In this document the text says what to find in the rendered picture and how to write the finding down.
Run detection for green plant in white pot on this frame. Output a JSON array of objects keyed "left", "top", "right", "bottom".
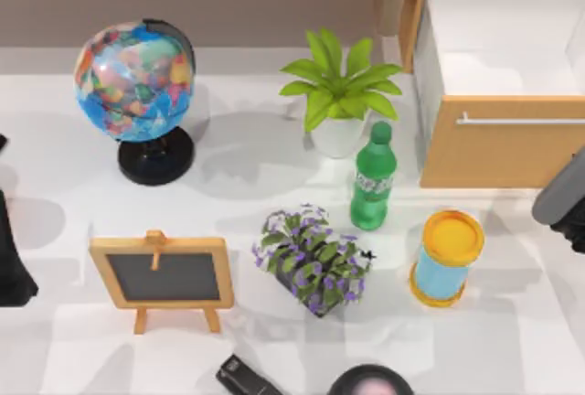
[{"left": 278, "top": 27, "right": 404, "bottom": 160}]

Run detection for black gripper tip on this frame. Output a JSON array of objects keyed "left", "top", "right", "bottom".
[{"left": 0, "top": 187, "right": 40, "bottom": 309}]

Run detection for white drawer inside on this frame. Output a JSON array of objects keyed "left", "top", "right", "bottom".
[{"left": 414, "top": 0, "right": 585, "bottom": 176}]

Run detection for purple flowers in black pot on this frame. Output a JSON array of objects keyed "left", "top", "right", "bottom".
[{"left": 251, "top": 203, "right": 377, "bottom": 319}]

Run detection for yellow and blue canister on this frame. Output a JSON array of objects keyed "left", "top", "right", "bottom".
[{"left": 409, "top": 209, "right": 485, "bottom": 309}]

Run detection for colourful globe on black stand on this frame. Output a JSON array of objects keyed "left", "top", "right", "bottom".
[{"left": 73, "top": 18, "right": 197, "bottom": 187}]

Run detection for black round object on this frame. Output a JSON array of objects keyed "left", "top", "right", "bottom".
[{"left": 326, "top": 363, "right": 416, "bottom": 395}]

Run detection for green bottle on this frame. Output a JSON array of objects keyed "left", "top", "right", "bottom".
[{"left": 349, "top": 121, "right": 398, "bottom": 232}]

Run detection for black stapler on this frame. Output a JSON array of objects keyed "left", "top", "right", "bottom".
[{"left": 215, "top": 354, "right": 285, "bottom": 395}]

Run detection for pale wooden drawer front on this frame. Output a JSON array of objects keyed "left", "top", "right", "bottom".
[{"left": 419, "top": 95, "right": 585, "bottom": 190}]

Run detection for wooden framed blackboard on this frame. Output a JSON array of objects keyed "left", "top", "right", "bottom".
[{"left": 88, "top": 229, "right": 236, "bottom": 336}]

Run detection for long metal drawer handle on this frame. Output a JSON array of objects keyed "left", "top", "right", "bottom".
[{"left": 455, "top": 112, "right": 585, "bottom": 126}]

